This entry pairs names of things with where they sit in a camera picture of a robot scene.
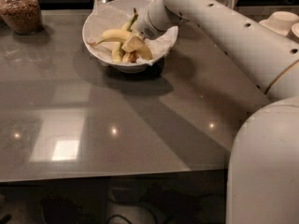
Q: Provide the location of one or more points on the spotted banana bunch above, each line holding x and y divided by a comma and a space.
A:
117, 53

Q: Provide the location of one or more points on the glass jar of grains left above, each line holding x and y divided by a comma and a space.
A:
22, 16

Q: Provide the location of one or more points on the stack of paper bowls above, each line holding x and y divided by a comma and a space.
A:
280, 22

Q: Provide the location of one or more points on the white paper liner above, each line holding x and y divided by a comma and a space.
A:
102, 22

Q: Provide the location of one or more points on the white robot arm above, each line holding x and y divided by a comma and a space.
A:
263, 171

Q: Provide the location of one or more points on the yellow banana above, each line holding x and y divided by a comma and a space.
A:
118, 35

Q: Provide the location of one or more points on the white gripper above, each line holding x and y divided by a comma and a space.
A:
144, 24

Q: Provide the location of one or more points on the white bowl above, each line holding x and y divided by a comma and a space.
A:
124, 66

